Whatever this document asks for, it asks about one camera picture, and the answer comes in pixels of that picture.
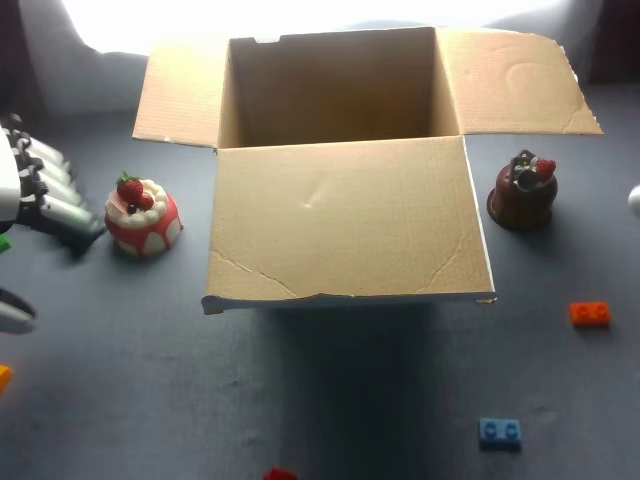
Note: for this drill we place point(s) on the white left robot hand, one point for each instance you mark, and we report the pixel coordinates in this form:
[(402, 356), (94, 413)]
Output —
[(50, 205)]

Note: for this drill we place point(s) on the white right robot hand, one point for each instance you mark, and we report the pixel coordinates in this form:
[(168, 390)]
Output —
[(635, 199)]

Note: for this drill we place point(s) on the pink strawberry toy cake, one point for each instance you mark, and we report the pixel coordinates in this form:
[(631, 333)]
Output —
[(150, 230)]

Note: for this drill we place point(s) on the chocolate toy cake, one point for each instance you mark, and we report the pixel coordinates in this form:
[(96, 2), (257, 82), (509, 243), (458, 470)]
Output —
[(525, 205)]

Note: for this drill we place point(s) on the brown cardboard box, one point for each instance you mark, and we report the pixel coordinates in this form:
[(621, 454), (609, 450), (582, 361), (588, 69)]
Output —
[(345, 215)]

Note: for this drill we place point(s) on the green toy brick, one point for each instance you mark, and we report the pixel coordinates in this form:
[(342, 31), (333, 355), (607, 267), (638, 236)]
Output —
[(4, 244)]

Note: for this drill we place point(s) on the orange toy brick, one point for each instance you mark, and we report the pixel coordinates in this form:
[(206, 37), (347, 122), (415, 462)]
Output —
[(590, 315)]

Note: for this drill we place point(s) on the yellow toy brick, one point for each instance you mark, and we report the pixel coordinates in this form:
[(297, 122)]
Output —
[(5, 379)]

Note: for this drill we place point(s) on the grey table cloth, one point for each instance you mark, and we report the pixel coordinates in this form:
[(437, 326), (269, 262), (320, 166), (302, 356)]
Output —
[(150, 375)]

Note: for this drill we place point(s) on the light blue toy brick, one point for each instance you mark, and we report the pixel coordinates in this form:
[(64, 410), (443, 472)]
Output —
[(500, 434)]

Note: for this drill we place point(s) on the white backdrop cloth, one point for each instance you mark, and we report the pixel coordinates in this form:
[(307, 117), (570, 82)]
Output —
[(320, 12)]

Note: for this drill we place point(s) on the red toy brick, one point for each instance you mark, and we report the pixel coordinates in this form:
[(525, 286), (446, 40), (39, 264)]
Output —
[(280, 475)]

